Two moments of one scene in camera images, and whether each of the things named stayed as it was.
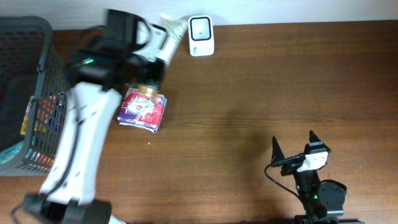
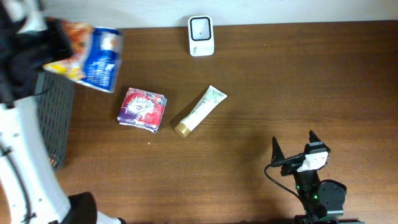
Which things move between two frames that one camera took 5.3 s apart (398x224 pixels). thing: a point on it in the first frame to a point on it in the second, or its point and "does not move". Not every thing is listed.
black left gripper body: [152, 73] to [58, 35]
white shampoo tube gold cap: [175, 28] to [212, 98]
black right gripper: [292, 168] does not move
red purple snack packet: [142, 111] does not move
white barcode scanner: [201, 33] does not move
